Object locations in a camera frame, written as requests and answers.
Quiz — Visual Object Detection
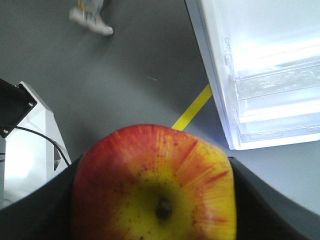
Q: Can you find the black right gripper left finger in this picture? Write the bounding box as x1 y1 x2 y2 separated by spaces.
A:
0 158 80 240

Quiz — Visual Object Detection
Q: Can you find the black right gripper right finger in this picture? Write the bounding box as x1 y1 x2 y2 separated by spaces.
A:
228 156 320 240

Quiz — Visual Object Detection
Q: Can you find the red yellow apple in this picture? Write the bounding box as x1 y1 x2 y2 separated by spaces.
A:
71 124 237 240

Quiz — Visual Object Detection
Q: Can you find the fridge door with white liner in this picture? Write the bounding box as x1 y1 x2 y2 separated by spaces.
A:
185 0 320 150

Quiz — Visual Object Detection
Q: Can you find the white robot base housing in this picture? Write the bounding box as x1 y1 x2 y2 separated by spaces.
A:
0 79 72 209

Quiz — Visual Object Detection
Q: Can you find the clear lower door bin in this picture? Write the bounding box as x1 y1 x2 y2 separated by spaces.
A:
222 43 320 150

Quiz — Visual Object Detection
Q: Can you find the yellow floor tape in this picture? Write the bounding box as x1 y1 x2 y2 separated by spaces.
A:
171 84 213 131

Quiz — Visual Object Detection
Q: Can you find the white sneaker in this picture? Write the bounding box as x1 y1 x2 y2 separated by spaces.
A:
69 0 114 36

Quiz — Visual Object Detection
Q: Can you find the black camera cable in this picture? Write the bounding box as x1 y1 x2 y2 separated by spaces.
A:
0 124 72 166

